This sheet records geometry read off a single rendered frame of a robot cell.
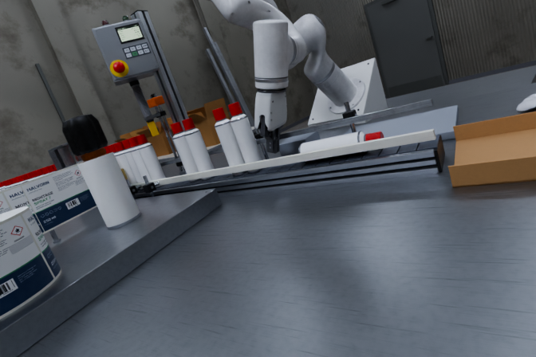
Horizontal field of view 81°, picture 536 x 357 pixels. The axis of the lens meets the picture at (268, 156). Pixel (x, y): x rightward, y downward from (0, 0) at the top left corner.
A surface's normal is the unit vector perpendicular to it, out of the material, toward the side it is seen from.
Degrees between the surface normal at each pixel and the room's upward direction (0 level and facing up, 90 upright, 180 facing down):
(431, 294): 0
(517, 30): 90
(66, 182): 90
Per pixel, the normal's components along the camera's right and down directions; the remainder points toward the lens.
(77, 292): 0.80, -0.15
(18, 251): 0.92, -0.25
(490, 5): -0.65, 0.36
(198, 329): -0.32, -0.93
